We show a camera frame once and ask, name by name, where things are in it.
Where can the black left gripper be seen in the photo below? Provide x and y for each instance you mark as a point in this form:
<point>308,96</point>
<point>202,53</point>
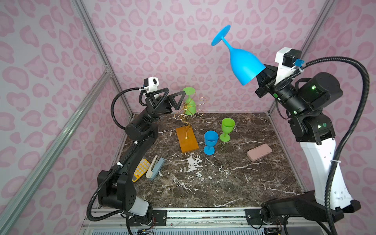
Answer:
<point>160,101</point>

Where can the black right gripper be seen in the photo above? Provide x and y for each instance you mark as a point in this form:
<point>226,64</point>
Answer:
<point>267,82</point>

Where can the blue wine glass back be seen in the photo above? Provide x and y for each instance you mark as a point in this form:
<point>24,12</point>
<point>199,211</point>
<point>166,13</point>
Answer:
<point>245,65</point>

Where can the blue wine glass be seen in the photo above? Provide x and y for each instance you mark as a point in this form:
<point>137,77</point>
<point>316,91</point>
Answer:
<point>245,65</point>
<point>210,139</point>

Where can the blue wine glass front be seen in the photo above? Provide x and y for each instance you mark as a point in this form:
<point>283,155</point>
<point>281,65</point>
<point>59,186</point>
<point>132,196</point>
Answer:
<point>210,139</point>

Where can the green wine glass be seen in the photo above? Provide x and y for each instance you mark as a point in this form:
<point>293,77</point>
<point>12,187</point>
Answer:
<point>190,105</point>
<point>227,126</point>

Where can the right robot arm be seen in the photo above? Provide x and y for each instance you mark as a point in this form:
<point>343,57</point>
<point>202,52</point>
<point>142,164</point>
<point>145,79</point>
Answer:
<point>304,100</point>

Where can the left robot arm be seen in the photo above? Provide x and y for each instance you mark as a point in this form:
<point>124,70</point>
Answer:
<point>116,193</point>

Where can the green wine glass back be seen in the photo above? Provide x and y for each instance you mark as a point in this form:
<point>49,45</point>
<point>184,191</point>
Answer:
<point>190,105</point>

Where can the wooden rack base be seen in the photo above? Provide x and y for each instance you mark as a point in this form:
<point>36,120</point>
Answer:
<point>187,139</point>

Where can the blue white stapler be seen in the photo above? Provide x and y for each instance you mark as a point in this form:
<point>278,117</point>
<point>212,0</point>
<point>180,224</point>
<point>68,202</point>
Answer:
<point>155,168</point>

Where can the yellow calculator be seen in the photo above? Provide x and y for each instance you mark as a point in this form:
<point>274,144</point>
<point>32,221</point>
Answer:
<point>141,169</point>

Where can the pink case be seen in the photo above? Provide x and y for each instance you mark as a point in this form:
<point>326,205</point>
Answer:
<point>259,152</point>

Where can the gold wire glass rack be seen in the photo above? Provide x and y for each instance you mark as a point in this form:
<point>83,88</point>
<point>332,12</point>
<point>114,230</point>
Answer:
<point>180,115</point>

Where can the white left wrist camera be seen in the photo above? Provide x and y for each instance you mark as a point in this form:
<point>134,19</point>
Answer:
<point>151,84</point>

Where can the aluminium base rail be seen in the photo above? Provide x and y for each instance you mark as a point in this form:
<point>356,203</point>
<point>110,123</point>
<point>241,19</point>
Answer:
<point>203,221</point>

